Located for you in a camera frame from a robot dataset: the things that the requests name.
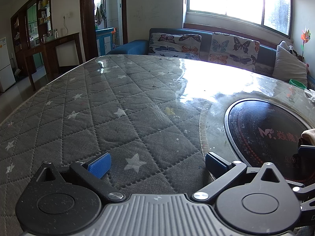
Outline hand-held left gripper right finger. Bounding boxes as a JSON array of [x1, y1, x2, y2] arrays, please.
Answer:
[[192, 152, 287, 203]]

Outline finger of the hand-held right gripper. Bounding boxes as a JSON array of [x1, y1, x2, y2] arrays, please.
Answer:
[[297, 139, 315, 163], [285, 179, 315, 203]]

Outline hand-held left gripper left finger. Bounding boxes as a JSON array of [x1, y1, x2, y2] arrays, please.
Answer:
[[30, 152, 126, 203]]

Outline cream knit sweater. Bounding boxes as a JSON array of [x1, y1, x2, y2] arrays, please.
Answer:
[[301, 128, 315, 146]]

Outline hanging clothes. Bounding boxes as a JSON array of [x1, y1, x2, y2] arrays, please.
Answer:
[[95, 3, 107, 26]]

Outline black round induction cooktop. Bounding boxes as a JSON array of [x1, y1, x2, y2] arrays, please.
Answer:
[[224, 98, 315, 181]]

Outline crumpled plastic bag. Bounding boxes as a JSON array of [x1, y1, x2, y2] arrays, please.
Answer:
[[304, 88, 315, 103]]

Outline green plastic object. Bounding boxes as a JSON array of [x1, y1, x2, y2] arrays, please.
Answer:
[[288, 79, 307, 89]]

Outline grey pillow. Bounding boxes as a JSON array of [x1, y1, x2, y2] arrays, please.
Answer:
[[272, 45, 308, 88]]

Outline butterfly print cushion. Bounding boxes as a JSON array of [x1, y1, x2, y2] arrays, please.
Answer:
[[209, 32, 261, 73], [148, 32, 202, 60]]

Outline colourful pinwheel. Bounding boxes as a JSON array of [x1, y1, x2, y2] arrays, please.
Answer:
[[300, 26, 312, 59]]

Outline blue sofa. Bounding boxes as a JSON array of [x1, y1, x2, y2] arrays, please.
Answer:
[[106, 28, 315, 90]]

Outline blue cabinet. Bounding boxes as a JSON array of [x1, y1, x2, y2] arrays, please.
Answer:
[[95, 27, 116, 57]]

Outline dark wooden console table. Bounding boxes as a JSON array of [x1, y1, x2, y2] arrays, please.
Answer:
[[23, 32, 84, 91]]

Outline white refrigerator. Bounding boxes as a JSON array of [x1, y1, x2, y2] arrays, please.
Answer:
[[0, 37, 16, 92]]

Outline dark wooden door frame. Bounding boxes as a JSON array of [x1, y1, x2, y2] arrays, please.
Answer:
[[79, 0, 128, 63]]

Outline dark wooden wall cabinet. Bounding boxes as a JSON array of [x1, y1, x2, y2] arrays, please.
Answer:
[[10, 0, 53, 79]]

